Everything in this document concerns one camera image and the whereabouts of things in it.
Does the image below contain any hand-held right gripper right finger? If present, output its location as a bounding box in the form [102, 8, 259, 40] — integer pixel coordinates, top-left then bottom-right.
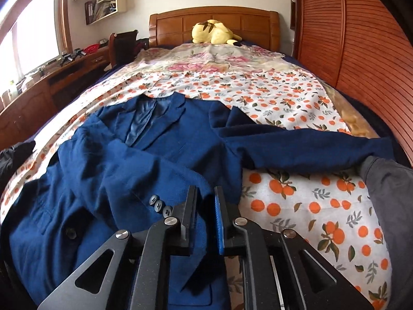
[214, 185, 375, 310]

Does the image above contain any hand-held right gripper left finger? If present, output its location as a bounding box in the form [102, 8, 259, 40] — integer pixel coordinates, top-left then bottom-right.
[37, 185, 199, 310]

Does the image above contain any blue blazer jacket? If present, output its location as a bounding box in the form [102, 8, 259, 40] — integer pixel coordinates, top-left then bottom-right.
[0, 92, 396, 310]

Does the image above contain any bed with floral sheet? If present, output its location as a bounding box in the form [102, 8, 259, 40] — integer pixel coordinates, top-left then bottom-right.
[0, 68, 392, 310]

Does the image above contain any pink floral blanket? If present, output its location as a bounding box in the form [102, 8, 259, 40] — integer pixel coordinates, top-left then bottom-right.
[106, 40, 286, 81]

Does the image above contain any tan blanket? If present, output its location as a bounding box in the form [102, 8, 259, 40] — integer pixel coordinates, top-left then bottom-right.
[323, 82, 379, 138]

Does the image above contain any grey garment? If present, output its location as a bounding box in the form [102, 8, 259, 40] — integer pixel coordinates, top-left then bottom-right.
[356, 156, 413, 310]

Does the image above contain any wooden chair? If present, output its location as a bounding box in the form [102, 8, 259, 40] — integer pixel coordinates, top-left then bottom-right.
[108, 30, 139, 68]

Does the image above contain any yellow plush toy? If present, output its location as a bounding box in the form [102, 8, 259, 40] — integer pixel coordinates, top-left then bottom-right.
[192, 19, 242, 45]

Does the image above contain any wooden headboard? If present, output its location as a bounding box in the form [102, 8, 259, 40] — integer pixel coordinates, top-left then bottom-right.
[149, 8, 281, 52]

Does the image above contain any black cloth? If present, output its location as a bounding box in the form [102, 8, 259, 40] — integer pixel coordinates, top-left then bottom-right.
[0, 142, 36, 188]

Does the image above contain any wooden desk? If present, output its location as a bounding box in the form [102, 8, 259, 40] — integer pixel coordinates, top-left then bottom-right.
[0, 43, 112, 151]

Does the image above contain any black desk gadget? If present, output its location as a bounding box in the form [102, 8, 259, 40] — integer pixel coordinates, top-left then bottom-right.
[61, 48, 85, 64]

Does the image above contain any wooden louvred wardrobe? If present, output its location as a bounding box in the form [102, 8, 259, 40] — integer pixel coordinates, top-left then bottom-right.
[290, 0, 413, 168]

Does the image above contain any wooden framed window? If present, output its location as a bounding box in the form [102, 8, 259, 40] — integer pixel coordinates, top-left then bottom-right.
[0, 0, 73, 100]

